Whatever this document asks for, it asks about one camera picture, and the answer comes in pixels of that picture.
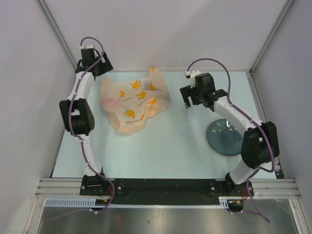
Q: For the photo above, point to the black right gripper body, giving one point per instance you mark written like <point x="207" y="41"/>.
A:
<point x="195" y="94"/>

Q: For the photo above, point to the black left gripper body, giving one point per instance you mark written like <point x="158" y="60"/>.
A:
<point x="105" y="68"/>

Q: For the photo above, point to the banana print plastic bag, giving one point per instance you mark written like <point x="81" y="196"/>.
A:
<point x="129" y="104"/>

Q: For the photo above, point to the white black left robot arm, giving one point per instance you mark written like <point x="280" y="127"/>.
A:
<point x="76" y="113"/>

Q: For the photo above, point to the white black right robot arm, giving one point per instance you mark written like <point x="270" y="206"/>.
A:
<point x="260" y="141"/>

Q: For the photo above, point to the teal floral ceramic plate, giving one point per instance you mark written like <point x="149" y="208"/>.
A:
<point x="224" y="138"/>

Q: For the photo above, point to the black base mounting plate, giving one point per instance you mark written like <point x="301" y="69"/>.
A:
<point x="164" y="192"/>

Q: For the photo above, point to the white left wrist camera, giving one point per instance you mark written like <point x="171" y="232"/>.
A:
<point x="88" y="46"/>

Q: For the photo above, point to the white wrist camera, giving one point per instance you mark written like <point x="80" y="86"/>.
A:
<point x="88" y="46"/>
<point x="191" y="76"/>

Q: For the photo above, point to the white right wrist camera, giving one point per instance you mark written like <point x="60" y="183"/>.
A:
<point x="191" y="76"/>

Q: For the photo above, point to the aluminium left corner post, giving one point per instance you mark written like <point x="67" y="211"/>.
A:
<point x="47" y="13"/>

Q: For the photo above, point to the aluminium corner post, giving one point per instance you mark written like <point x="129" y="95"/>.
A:
<point x="47" y="13"/>
<point x="272" y="33"/>

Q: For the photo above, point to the aluminium front frame rail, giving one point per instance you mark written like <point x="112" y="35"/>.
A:
<point x="263" y="188"/>

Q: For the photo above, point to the aluminium right corner post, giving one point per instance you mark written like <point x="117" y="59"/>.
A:
<point x="272" y="33"/>

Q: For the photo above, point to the white slotted cable duct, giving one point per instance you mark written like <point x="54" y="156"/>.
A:
<point x="92" y="203"/>

